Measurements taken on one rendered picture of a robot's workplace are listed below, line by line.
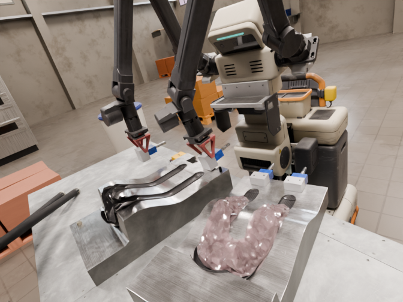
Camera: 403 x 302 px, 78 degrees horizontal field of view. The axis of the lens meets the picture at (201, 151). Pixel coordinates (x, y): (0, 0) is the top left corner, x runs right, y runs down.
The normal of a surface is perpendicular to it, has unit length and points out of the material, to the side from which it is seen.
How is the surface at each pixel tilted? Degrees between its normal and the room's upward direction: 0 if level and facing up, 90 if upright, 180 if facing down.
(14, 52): 90
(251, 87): 90
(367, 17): 90
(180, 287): 0
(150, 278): 0
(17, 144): 90
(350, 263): 0
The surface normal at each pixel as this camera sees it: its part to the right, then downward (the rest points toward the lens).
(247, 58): -0.59, 0.58
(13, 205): 0.72, 0.13
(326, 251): -0.24, -0.88
